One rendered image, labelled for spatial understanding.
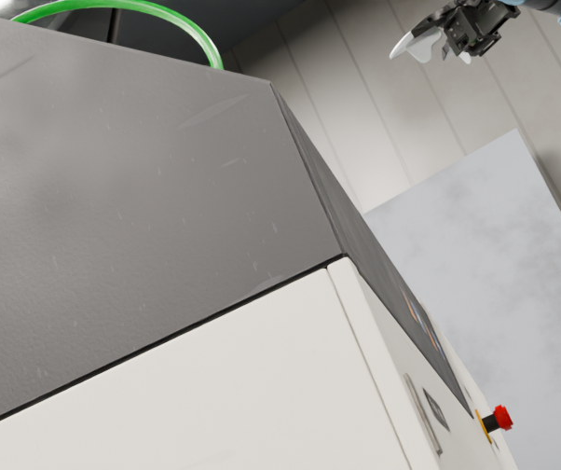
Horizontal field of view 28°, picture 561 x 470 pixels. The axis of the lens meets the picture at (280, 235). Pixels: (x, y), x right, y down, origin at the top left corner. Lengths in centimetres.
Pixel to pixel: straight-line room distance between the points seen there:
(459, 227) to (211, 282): 268
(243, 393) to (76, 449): 13
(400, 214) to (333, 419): 283
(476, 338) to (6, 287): 254
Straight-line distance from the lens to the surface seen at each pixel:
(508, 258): 339
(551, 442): 320
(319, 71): 403
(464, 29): 185
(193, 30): 135
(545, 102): 371
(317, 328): 79
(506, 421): 156
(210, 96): 89
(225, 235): 84
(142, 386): 83
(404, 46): 187
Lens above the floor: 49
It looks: 24 degrees up
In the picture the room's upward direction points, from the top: 22 degrees counter-clockwise
